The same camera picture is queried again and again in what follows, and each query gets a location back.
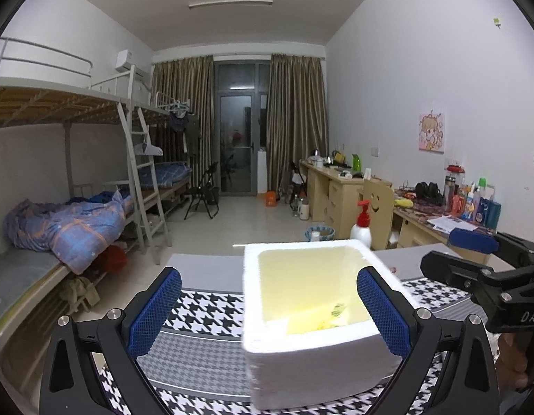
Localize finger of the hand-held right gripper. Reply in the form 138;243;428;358
420;250;497;290
447;228;534;269

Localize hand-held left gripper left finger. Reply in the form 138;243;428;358
39;267;183;415

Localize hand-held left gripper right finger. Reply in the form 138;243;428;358
357;267;501;415

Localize white foam box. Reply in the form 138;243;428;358
242;238;425;411

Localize person's right hand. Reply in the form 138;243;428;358
496;333;534;392

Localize white printed papers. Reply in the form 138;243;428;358
427;215;477;233

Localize cluster of toiletry bottles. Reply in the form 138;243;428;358
443;162;502;230

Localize black white houndstooth mat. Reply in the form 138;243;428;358
87;277;505;415

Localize yellow packet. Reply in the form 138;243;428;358
310;303;350;325

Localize wooden desk with patterned cloth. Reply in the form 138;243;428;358
392;201;501;264

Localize black headphones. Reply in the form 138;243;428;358
415;182;445;204

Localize red cloth bundle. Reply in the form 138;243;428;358
96;244;129;274

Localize olive cloth pile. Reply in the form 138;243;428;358
59;277;101;312

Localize white red pump bottle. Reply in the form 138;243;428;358
350;200;373;249

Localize wooden chair with smiley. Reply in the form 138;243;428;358
363;177;395;251

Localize blue trash basket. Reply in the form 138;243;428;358
305;225;335;242

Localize blue plaid quilt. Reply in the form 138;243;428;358
3;189;127;275

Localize black folding chair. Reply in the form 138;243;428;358
183;162;220;220

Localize blue checked bed sheet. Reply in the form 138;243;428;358
152;161;192;188

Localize white metal bed ladder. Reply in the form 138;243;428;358
117;67;168;264

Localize grey mattress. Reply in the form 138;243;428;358
0;250;65;325

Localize black folded cart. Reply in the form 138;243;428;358
281;162;308;204

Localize hanging dark clothes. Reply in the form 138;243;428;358
167;110;202;156

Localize glass balcony door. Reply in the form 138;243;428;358
212;61;272;197

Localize white metal bunk bed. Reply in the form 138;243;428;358
0;37;172;381
133;91;194;225

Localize brown curtain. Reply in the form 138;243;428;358
267;54;329;195
151;55;216;169

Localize white air conditioner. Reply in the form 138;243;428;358
115;49;153;79

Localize ceiling tube light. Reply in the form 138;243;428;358
189;0;273;9

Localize cartoon wall poster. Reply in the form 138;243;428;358
418;111;446;154

